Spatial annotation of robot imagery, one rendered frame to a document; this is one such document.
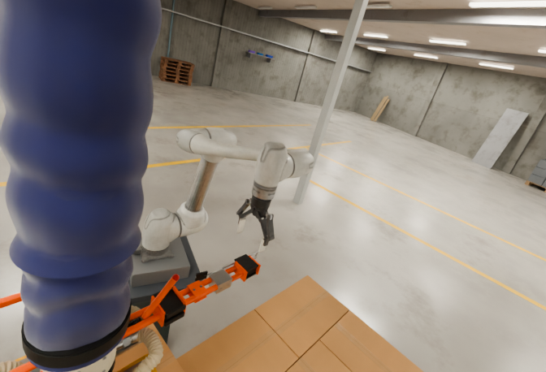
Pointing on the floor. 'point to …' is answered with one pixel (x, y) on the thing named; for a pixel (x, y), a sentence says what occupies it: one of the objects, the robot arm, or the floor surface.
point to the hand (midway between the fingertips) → (250, 239)
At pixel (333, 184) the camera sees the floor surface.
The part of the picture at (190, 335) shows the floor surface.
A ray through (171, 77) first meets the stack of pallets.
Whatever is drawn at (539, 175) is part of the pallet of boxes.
